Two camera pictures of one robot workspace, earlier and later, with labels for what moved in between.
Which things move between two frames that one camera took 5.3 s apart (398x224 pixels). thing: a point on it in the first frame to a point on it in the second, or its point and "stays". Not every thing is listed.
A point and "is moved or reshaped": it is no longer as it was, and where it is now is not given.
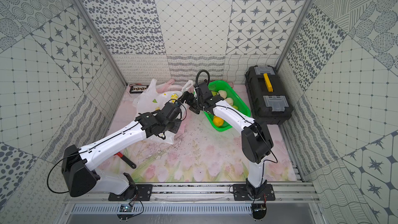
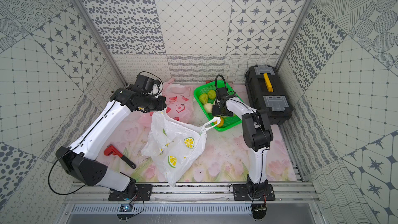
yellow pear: x=217 y=121 stays
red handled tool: x=132 y=166 stays
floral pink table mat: x=197 y=152 stays
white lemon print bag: x=152 y=97 is moved or reshaped
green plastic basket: x=232 y=93 stays
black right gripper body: x=194 y=103 to x=217 y=109
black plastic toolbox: x=270 y=102 stays
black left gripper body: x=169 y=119 to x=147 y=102
